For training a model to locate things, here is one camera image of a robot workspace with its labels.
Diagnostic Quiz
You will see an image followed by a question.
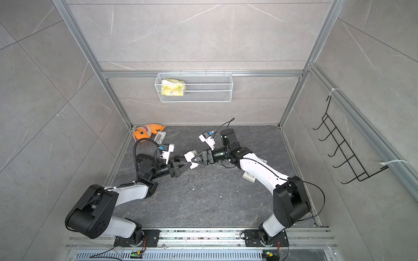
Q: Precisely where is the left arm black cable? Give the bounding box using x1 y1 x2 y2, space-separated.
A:
133 138 162 182

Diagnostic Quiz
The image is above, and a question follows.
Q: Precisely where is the white gift box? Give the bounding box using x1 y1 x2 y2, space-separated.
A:
184 150 199 169
242 172 256 183

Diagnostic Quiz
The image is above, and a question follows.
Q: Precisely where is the orange plush toy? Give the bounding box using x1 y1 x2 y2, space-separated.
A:
133 124 166 141

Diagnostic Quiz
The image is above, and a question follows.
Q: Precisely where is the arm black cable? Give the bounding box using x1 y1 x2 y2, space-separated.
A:
212 118 326 223
133 138 162 182

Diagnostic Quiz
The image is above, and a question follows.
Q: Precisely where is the white vent grille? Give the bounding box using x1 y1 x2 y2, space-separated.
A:
73 250 263 261

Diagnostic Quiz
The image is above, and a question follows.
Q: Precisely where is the white wire mesh basket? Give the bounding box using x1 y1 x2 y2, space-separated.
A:
155 72 234 103

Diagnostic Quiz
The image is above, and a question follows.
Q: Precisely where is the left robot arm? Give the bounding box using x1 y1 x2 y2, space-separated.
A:
65 154 192 246

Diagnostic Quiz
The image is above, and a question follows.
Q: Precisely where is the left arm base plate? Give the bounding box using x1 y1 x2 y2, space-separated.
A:
113 229 161 248

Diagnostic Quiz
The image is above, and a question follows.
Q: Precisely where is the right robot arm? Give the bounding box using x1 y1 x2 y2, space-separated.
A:
188 128 311 245

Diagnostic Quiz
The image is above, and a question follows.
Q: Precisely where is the metal front rail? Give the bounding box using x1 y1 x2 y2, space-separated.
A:
66 227 337 251

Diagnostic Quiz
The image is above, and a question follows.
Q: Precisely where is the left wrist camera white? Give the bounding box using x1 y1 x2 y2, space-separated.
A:
159 144 175 165

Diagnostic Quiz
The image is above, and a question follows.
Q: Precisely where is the black wall hook rack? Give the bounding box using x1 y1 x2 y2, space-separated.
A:
312 96 389 185

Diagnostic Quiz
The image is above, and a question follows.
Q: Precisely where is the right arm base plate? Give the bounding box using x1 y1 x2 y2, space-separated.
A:
240 229 289 248

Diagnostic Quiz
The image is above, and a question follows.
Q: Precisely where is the small white rectangular tray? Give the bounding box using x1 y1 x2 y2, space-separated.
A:
153 131 167 145

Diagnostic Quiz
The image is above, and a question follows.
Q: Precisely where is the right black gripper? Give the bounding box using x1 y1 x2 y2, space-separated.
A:
193 148 231 167

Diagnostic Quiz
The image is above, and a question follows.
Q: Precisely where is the yellow crumpled bag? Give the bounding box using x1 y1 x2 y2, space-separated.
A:
161 79 186 96

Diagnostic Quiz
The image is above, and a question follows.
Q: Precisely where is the black oval ridged object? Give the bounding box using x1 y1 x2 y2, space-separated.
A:
135 154 155 165

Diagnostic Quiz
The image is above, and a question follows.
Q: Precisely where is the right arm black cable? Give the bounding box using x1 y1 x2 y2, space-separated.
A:
212 118 326 223

